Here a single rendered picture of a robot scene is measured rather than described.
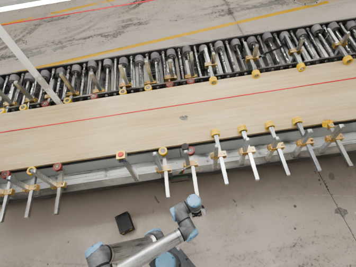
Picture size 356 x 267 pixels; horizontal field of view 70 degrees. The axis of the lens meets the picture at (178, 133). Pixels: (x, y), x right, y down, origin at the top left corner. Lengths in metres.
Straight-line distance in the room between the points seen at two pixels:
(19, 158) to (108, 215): 1.15
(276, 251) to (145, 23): 4.29
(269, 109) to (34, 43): 4.60
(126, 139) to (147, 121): 0.28
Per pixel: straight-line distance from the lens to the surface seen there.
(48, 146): 2.79
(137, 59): 3.23
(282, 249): 3.07
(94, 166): 2.70
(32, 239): 3.59
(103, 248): 1.76
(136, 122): 2.56
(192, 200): 1.71
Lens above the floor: 2.95
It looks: 58 degrees down
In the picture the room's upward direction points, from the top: 11 degrees counter-clockwise
